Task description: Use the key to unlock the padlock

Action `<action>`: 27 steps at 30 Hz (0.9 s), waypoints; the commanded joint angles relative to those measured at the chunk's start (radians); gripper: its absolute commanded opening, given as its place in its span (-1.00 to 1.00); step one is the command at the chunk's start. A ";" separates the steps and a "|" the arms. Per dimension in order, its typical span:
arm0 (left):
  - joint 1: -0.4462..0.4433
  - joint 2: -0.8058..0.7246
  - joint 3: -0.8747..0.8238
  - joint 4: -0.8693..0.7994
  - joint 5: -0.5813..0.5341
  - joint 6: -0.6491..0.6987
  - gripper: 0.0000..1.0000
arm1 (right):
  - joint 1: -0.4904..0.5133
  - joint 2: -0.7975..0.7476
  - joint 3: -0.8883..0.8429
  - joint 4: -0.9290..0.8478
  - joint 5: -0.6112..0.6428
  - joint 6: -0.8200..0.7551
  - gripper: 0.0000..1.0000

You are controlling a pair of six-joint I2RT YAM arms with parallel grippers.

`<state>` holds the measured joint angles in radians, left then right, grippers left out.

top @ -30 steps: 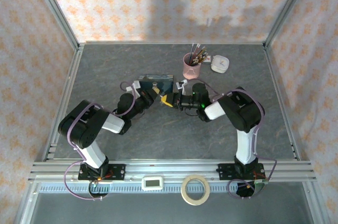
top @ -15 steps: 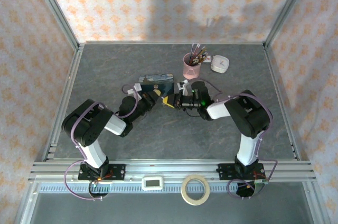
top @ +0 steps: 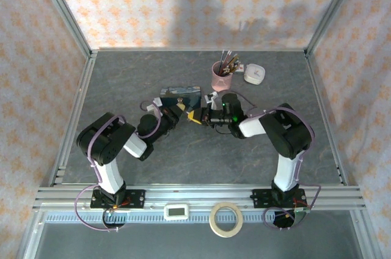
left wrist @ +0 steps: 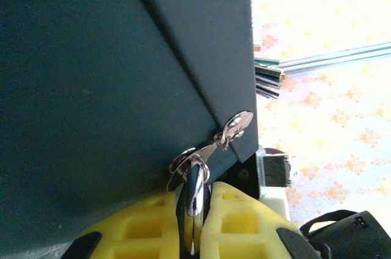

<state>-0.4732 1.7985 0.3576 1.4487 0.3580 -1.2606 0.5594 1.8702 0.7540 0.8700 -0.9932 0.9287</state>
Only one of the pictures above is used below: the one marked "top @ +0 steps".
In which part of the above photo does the starry night painted box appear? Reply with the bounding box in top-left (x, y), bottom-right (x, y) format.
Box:
top-left (160, 86), bottom-right (203, 114)

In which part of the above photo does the pink pencil cup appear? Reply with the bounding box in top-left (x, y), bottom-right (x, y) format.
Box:
top-left (211, 60), bottom-right (233, 92)

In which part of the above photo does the white square desk clock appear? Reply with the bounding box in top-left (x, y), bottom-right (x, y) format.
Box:
top-left (243, 63), bottom-right (266, 85)

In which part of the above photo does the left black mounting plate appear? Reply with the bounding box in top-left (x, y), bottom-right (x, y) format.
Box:
top-left (90, 189), bottom-right (146, 210)

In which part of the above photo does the black mounting plate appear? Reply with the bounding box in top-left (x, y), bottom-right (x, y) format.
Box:
top-left (90, 189), bottom-right (146, 210)
top-left (252, 188), bottom-right (306, 210)

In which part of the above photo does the white digital timer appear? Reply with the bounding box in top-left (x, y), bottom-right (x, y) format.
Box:
top-left (163, 203), bottom-right (189, 221)

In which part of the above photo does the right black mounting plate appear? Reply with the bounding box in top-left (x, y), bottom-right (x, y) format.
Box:
top-left (252, 188), bottom-right (306, 210)

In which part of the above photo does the roll of masking tape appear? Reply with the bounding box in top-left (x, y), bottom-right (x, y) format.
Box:
top-left (209, 201), bottom-right (244, 238)

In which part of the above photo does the green circuit board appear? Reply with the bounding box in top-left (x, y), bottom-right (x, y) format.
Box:
top-left (288, 206), bottom-right (311, 228)

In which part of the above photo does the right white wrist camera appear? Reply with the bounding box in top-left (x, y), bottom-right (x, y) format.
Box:
top-left (203, 91), bottom-right (219, 110)

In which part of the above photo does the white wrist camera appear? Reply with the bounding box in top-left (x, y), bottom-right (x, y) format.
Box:
top-left (145, 97), bottom-right (163, 112)
top-left (203, 91), bottom-right (219, 110)

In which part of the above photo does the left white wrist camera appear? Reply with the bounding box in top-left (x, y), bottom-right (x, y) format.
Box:
top-left (145, 97), bottom-right (163, 112)

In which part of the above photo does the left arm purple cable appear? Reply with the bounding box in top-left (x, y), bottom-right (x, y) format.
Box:
top-left (75, 100), bottom-right (163, 232)

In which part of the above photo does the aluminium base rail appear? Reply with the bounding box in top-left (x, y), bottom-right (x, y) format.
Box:
top-left (32, 184), bottom-right (366, 211)

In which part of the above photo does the aluminium side rail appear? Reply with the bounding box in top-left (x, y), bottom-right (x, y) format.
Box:
top-left (305, 51), bottom-right (349, 186)
top-left (48, 51), bottom-right (98, 186)

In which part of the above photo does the grey slotted cable duct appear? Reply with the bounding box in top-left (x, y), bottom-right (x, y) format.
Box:
top-left (44, 212), bottom-right (306, 224)

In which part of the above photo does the aluminium frame post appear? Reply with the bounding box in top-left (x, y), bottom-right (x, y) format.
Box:
top-left (33, 0), bottom-right (93, 58)
top-left (305, 0), bottom-right (364, 57)

